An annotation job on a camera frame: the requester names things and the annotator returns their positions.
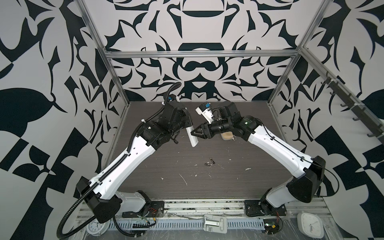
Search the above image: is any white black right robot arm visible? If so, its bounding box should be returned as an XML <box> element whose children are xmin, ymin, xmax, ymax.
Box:
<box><xmin>191</xmin><ymin>101</ymin><xmax>326</xmax><ymax>217</ymax></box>

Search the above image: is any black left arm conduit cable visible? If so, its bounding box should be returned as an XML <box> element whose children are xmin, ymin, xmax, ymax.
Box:
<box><xmin>56</xmin><ymin>81</ymin><xmax>183</xmax><ymax>240</ymax></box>

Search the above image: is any white slotted cable duct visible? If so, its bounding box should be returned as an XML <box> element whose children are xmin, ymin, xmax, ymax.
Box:
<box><xmin>117</xmin><ymin>219</ymin><xmax>265</xmax><ymax>231</ymax></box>

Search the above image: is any small circuit board green LED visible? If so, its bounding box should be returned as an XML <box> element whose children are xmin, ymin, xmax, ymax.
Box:
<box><xmin>264</xmin><ymin>219</ymin><xmax>284</xmax><ymax>236</ymax></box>

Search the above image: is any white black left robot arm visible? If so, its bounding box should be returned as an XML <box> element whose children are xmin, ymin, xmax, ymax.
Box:
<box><xmin>77</xmin><ymin>101</ymin><xmax>193</xmax><ymax>224</ymax></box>

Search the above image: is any square white clock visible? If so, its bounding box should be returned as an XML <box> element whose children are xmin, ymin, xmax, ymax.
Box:
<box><xmin>297</xmin><ymin>212</ymin><xmax>325</xmax><ymax>239</ymax></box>

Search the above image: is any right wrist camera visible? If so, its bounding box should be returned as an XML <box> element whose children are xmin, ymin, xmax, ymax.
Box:
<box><xmin>196</xmin><ymin>103</ymin><xmax>215</xmax><ymax>124</ymax></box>

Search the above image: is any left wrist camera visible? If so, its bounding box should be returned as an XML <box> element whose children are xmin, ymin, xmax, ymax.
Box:
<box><xmin>168</xmin><ymin>94</ymin><xmax>180</xmax><ymax>103</ymax></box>

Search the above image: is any white remote control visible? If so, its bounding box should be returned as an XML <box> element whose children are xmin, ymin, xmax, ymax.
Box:
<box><xmin>186</xmin><ymin>126</ymin><xmax>199</xmax><ymax>148</ymax></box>

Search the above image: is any white bracket plate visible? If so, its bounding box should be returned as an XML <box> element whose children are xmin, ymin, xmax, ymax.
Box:
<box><xmin>203</xmin><ymin>215</ymin><xmax>228</xmax><ymax>234</ymax></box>

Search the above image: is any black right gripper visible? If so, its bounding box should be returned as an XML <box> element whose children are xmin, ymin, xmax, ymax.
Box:
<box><xmin>191</xmin><ymin>119</ymin><xmax>234</xmax><ymax>139</ymax></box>

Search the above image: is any beige oblong sponge block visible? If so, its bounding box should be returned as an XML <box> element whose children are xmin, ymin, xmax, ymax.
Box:
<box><xmin>221</xmin><ymin>132</ymin><xmax>235</xmax><ymax>141</ymax></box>

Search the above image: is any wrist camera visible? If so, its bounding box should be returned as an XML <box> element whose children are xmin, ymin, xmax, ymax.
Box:
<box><xmin>168</xmin><ymin>94</ymin><xmax>180</xmax><ymax>103</ymax></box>
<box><xmin>196</xmin><ymin>103</ymin><xmax>215</xmax><ymax>124</ymax></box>

